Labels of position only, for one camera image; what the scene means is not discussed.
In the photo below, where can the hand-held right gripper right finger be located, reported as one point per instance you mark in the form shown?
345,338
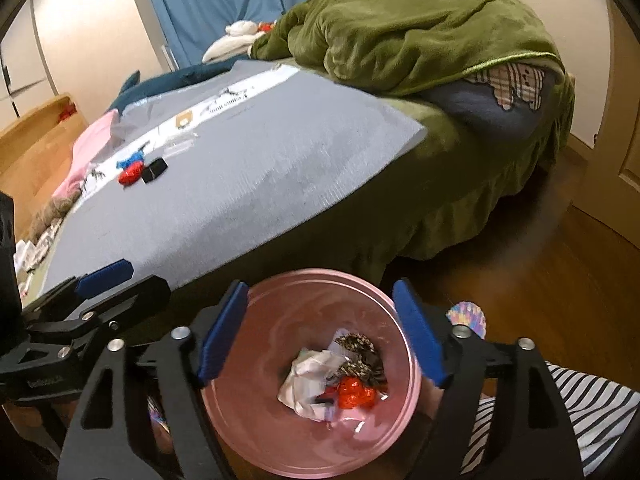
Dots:
417,330

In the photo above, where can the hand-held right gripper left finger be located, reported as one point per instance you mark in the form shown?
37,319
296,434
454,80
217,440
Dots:
222,330

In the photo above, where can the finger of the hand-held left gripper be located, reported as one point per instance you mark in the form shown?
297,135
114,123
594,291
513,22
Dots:
105,275
135,297

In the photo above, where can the brown patterned wrapper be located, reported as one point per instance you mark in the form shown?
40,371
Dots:
362,357

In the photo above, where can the red wrapper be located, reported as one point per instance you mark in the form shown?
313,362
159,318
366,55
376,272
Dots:
131,176
355,392

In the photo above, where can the white paper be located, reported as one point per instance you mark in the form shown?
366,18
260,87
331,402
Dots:
305,380

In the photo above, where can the pink plastic bin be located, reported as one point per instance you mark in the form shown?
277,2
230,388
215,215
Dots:
260,435

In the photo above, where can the dark plaid packet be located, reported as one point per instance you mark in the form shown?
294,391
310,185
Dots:
154,171

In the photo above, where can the blue wrapper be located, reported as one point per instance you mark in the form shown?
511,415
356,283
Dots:
129,159

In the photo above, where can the brown plush toy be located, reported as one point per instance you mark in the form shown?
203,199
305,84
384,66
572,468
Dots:
52,215

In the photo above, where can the pink pillow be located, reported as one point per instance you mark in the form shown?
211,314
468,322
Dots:
87,155

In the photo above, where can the green bed sheet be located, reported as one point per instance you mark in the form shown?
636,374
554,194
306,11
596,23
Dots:
450,200

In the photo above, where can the wooden headboard shelf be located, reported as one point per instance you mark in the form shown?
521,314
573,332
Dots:
30,160

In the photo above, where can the clear plastic wrapper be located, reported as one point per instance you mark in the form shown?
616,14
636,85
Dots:
180,146

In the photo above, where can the red toys on shelf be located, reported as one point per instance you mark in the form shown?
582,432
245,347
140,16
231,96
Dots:
67,111

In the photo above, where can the striped clothing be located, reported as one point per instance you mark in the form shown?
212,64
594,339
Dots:
575,410

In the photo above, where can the blue shark plush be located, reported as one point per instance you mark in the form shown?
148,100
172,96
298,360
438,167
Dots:
170,82

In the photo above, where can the white wardrobe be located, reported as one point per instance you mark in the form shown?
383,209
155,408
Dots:
22,60

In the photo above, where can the dark blue plaid bear pillow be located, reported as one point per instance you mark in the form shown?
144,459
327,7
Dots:
500,110

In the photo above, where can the wooden door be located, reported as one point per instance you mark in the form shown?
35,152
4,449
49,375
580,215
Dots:
615,135

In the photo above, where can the white plush toy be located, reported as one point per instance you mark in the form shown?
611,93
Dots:
242,27

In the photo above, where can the blue curtain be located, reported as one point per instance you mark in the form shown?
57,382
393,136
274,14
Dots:
225,5

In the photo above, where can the green blanket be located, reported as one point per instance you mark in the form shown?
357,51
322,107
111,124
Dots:
410,30

